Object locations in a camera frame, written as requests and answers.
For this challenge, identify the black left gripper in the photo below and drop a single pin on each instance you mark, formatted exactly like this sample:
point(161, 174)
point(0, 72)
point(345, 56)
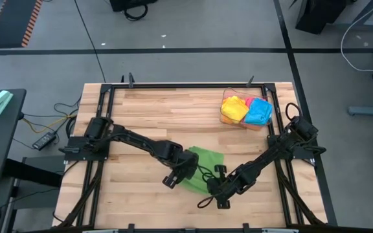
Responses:
point(186, 165)

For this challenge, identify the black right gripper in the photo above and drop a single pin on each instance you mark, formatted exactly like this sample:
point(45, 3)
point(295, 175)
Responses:
point(222, 189)

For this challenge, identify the green microfiber towel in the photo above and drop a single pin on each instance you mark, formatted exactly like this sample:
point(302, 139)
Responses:
point(209, 158)

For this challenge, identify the yellow microfiber towel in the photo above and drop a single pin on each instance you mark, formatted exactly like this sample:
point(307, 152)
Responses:
point(235, 109)

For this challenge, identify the blue microfiber towel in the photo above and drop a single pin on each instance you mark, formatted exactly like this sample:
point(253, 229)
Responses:
point(258, 111)

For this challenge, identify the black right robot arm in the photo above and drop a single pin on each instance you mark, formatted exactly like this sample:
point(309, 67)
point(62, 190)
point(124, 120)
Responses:
point(270, 155)

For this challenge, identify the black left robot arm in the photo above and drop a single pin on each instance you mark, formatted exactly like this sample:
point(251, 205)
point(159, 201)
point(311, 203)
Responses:
point(134, 142)

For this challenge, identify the clear plastic bin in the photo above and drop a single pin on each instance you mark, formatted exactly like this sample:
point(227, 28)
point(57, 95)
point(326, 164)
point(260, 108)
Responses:
point(228, 92)

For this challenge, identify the black power adapter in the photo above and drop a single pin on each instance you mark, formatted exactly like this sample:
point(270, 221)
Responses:
point(44, 140)

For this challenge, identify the grey desk leg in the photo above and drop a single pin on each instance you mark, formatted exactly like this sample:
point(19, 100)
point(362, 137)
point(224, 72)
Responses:
point(371, 111)
point(361, 26)

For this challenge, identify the black equipment base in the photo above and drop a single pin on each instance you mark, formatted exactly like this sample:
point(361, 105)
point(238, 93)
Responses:
point(131, 4)

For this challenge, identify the black side desk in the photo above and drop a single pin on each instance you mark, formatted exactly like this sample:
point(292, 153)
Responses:
point(2, 136)

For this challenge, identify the black cabinet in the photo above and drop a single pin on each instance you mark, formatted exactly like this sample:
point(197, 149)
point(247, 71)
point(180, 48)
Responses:
point(319, 14)

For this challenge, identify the black floor mat orange edge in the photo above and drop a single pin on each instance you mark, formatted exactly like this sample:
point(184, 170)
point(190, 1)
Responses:
point(11, 22)

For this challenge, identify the black metal rig frame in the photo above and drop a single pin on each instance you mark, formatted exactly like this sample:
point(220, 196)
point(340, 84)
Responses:
point(186, 86)

